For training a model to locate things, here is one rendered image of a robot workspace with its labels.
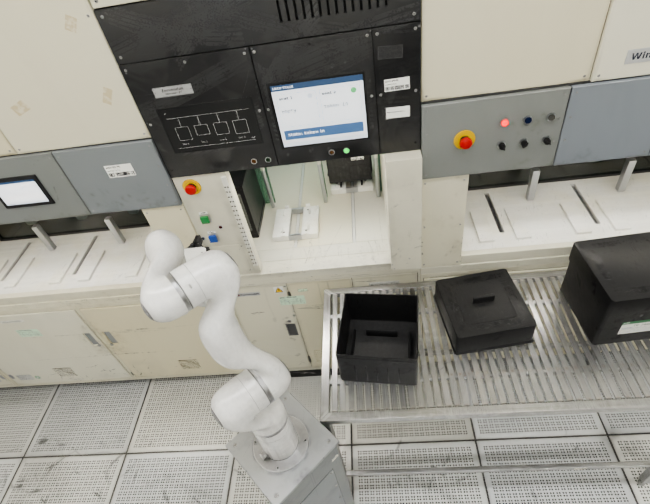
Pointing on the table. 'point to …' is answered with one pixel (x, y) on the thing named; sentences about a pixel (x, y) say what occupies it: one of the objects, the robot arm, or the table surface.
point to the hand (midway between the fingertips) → (198, 241)
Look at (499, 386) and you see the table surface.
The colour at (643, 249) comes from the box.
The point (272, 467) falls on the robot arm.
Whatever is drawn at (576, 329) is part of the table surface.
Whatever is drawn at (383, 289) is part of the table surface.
